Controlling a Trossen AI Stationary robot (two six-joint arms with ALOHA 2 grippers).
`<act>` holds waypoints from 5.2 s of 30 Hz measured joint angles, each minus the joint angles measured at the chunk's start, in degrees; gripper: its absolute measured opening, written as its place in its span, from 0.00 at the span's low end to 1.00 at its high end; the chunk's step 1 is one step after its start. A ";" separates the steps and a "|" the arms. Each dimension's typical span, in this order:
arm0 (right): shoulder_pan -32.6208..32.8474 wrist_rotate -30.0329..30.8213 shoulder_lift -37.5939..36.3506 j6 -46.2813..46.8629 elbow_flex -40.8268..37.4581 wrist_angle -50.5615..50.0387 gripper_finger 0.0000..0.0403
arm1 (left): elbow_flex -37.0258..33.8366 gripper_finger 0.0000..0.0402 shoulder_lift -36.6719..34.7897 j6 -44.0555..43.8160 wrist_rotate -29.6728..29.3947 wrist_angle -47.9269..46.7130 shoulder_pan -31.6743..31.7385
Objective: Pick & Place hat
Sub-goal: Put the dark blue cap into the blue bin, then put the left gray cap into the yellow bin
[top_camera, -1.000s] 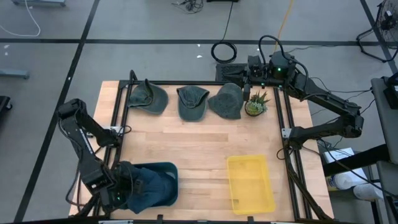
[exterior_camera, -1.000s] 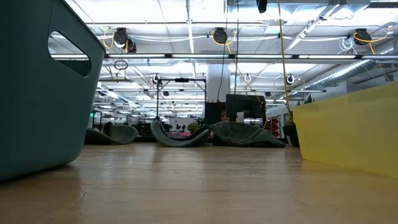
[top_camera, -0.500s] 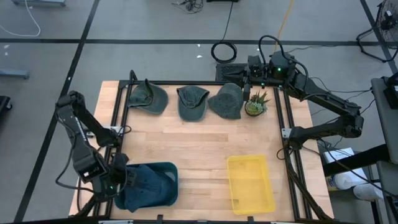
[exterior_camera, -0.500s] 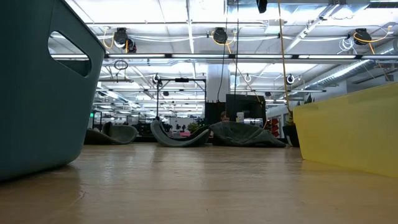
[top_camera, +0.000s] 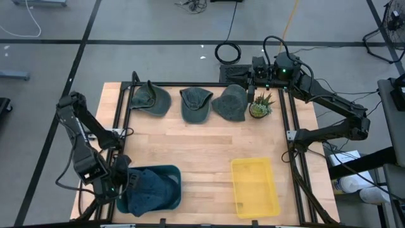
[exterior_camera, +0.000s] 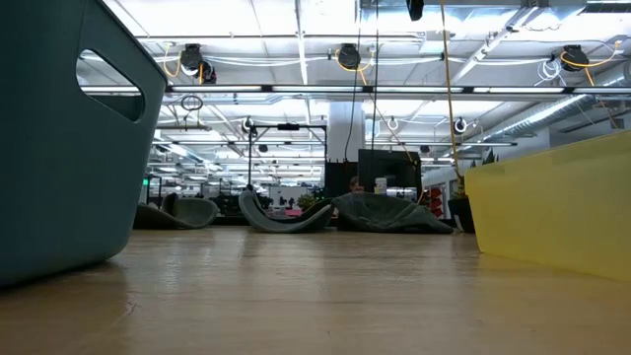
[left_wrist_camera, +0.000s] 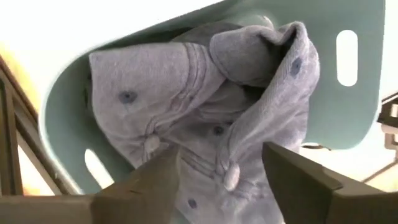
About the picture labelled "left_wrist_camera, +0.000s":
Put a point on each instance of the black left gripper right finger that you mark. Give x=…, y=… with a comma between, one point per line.
x=311, y=199

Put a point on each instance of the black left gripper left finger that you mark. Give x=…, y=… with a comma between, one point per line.
x=124, y=205

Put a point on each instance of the teal plastic bin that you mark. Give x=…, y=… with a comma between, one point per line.
x=335, y=118

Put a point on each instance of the black aluminium table frame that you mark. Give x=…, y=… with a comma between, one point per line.
x=12, y=140

